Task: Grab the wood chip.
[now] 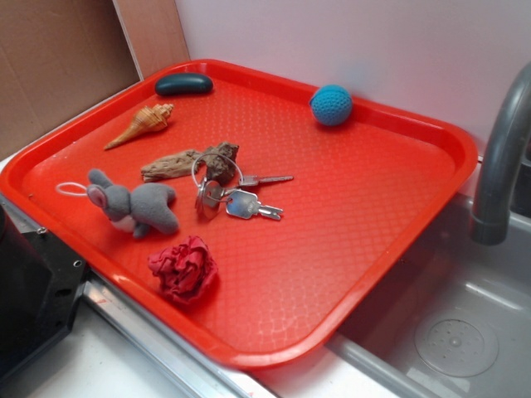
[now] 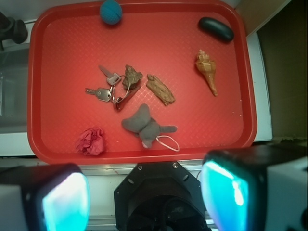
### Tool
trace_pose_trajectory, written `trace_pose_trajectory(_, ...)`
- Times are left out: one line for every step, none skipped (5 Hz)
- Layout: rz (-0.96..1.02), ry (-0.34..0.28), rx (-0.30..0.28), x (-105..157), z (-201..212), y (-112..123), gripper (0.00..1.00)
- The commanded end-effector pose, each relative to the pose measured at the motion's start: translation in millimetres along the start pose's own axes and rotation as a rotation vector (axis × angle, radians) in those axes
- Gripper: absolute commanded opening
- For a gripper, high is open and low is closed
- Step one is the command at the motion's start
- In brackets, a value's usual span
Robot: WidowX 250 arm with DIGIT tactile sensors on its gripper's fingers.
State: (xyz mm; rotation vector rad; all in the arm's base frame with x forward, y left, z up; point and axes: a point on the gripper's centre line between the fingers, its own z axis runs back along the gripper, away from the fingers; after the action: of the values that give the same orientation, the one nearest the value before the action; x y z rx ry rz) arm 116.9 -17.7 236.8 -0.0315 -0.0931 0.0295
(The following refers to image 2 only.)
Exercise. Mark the rough brown rock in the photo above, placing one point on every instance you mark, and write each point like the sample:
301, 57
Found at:
132, 77

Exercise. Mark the black smooth oval stone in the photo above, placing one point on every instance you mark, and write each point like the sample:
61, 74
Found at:
216, 28

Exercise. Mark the crumpled red paper ball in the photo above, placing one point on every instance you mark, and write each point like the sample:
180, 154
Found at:
91, 142

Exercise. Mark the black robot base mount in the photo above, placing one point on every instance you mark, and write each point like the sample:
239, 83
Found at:
161, 196

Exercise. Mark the grey plush bunny toy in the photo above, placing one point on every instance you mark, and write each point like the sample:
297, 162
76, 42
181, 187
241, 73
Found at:
147, 129

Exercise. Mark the brown cardboard panel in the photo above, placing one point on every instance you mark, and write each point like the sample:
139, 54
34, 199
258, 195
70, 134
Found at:
283, 40

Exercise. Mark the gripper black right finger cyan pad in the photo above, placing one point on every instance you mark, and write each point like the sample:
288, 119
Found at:
260, 188

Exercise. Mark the silver key bunch with ring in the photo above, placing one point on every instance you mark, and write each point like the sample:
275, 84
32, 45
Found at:
109, 95

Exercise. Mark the red plastic tray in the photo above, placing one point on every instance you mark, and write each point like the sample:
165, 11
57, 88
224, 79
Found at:
158, 38

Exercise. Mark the brown spiral seashell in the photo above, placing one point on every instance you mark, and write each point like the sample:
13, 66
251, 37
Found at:
207, 68

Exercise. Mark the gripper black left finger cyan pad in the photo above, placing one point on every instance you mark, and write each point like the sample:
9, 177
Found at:
44, 198

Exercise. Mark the blue crocheted ball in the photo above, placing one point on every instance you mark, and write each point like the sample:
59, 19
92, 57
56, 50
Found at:
111, 12

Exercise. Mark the brown wood chip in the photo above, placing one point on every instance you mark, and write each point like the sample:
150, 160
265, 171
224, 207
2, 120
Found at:
160, 90

